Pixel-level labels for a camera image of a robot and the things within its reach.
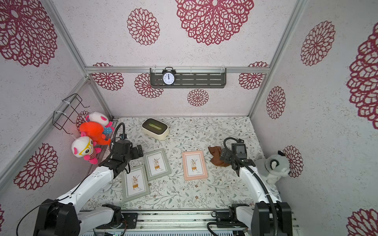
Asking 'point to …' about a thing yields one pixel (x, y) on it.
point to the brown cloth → (215, 151)
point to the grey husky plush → (273, 166)
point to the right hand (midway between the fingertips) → (230, 153)
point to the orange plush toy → (95, 131)
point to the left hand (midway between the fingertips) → (134, 149)
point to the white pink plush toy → (99, 117)
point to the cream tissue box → (155, 128)
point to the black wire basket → (66, 113)
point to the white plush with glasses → (84, 147)
